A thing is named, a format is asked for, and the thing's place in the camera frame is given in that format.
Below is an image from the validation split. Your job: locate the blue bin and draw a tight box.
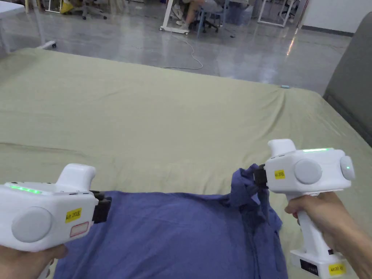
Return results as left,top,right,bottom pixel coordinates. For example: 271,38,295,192
226,4,254,25

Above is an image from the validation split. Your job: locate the dark blue shirt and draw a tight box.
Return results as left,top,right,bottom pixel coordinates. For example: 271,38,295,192
53,163,289,279

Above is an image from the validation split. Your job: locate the white table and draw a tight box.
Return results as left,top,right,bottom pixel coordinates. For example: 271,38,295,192
0,2,56,53

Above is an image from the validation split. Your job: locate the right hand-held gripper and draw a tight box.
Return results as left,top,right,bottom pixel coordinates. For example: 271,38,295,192
254,139,356,279

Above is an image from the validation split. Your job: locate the bed with pale green sheet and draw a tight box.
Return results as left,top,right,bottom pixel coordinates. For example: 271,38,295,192
0,48,372,279

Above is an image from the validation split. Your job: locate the person's right hand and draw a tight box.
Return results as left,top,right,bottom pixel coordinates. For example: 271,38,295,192
284,191,364,254

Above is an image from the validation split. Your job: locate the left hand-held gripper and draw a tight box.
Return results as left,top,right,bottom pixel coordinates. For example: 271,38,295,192
0,163,112,253

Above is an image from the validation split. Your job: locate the white frame desk on castors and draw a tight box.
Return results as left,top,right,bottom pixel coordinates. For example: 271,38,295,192
159,0,227,36

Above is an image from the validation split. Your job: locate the person's right forearm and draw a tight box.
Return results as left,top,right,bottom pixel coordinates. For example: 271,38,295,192
343,226,372,279

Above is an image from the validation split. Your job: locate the grey office chair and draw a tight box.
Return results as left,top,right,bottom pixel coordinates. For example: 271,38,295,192
71,0,108,21

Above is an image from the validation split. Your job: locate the white cable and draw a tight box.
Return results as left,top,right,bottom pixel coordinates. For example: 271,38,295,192
163,29,203,70

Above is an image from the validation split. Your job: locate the grey padded headboard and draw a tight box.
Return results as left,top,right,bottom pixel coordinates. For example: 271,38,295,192
323,11,372,146

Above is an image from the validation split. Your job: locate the person's left hand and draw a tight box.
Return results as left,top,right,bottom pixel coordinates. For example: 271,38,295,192
0,243,69,279

